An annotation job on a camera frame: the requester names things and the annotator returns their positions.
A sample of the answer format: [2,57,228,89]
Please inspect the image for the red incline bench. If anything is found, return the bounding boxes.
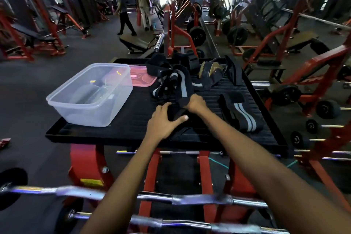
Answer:
[50,5,91,39]

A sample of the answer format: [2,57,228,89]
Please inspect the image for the chrome curl bar black plates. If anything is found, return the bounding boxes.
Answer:
[0,167,269,211]
[54,198,290,234]

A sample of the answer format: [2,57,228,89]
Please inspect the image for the person's left hand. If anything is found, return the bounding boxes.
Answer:
[145,102,189,144]

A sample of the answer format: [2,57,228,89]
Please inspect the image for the person's left forearm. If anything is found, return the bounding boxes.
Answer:
[79,136,172,234]

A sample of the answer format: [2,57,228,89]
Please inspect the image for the black wrist wrap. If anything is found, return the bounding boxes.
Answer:
[171,49,200,72]
[145,53,173,77]

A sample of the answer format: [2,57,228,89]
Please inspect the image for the black weight plate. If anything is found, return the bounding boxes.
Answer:
[189,26,207,47]

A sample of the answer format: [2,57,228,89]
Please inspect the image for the thin chrome bar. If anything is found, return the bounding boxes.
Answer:
[116,150,223,156]

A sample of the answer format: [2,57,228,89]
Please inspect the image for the red power rack with bench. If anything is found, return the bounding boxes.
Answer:
[0,0,66,61]

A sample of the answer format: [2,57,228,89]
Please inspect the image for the large wall mirror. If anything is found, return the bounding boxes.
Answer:
[199,0,351,201]

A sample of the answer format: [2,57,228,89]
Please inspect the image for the red plate-loaded machine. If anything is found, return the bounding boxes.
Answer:
[163,0,207,59]

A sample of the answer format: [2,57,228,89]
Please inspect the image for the clear plastic container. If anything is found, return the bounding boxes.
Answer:
[46,63,134,127]

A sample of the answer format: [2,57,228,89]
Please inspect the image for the person's right hand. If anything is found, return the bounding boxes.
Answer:
[184,94,210,115]

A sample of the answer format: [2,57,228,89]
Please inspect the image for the black ribbed platform tray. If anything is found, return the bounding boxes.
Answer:
[45,57,289,234]

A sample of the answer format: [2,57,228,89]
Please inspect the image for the pink plastic lid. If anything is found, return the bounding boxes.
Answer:
[103,65,157,88]

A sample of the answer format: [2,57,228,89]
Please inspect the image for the chrome barbell sleeve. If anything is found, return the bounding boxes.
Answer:
[153,33,166,53]

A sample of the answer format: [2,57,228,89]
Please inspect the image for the black weight stack machine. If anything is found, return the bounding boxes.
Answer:
[65,0,94,27]

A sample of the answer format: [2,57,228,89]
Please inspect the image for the person's right forearm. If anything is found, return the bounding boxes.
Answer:
[200,107,351,234]

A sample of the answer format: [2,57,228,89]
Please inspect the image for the black low bench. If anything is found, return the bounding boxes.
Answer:
[120,33,158,53]

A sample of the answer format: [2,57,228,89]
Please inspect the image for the black strap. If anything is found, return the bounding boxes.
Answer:
[224,55,245,87]

